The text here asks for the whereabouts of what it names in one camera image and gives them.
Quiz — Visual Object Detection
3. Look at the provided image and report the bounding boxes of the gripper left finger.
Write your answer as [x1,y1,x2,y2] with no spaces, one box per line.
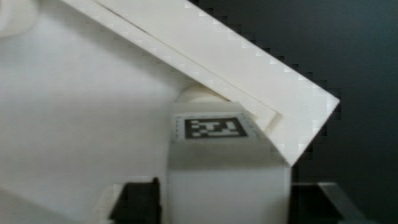
[91,177,162,224]

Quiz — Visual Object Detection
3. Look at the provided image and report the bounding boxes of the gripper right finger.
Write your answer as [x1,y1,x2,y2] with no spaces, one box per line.
[290,182,372,224]

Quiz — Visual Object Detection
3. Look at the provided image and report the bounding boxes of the white table leg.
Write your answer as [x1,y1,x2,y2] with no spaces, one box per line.
[167,85,290,224]

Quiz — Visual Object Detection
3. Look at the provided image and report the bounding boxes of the white square tabletop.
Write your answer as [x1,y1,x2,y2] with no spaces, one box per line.
[0,0,340,224]

